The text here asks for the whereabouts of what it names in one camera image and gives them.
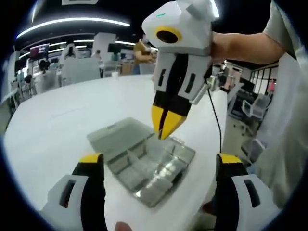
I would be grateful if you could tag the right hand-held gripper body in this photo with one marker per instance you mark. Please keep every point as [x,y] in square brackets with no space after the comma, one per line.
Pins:
[192,36]

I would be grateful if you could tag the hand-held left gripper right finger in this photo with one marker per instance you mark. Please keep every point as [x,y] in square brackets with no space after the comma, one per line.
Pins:
[226,192]

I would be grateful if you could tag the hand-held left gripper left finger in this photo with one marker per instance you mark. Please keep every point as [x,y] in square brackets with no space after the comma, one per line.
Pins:
[93,187]

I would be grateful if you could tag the transparent grey box guide fixture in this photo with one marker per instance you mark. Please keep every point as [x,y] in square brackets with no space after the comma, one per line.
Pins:
[120,134]

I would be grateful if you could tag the clear plastic divider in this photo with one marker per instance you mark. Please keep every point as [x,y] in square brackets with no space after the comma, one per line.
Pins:
[164,149]

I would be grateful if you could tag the person's left hand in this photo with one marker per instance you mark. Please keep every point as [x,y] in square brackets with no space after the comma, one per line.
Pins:
[124,227]

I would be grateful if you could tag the white paper cup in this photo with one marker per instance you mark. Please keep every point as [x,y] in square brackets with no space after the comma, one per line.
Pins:
[115,74]

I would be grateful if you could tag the white office chair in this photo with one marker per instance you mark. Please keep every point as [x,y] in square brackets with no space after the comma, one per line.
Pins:
[258,103]

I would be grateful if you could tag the white frosted partition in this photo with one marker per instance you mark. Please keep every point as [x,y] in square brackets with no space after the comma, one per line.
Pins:
[80,72]

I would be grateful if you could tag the person's grey shirt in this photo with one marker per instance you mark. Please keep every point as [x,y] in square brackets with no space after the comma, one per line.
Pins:
[286,120]

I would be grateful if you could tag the white gaming chair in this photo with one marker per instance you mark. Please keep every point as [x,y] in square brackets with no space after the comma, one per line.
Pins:
[69,51]

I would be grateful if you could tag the curved ceiling light strip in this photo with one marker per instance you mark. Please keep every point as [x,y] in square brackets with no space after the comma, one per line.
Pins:
[72,21]

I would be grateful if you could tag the wall screen red picture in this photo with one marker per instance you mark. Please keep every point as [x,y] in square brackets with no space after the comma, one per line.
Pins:
[39,50]

